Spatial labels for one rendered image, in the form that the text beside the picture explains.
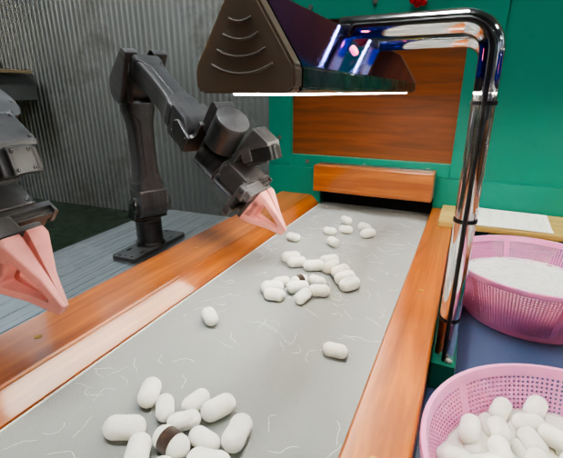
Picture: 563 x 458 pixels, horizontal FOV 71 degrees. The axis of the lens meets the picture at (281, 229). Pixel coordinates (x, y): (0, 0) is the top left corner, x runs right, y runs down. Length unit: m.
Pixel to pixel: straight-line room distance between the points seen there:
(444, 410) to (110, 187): 3.76
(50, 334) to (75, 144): 3.70
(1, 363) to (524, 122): 1.03
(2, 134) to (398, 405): 0.42
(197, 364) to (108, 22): 3.48
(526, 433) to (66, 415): 0.44
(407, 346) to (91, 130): 3.75
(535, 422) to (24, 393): 0.50
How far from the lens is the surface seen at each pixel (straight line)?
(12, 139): 0.40
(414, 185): 1.01
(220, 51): 0.31
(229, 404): 0.42
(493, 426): 0.47
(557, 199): 1.08
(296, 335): 0.54
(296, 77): 0.29
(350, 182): 1.04
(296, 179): 1.15
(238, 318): 0.57
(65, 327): 0.57
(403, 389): 0.44
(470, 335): 0.72
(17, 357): 0.54
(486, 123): 0.48
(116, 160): 3.89
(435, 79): 1.06
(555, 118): 1.06
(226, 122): 0.65
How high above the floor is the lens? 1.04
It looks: 19 degrees down
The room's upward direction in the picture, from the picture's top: straight up
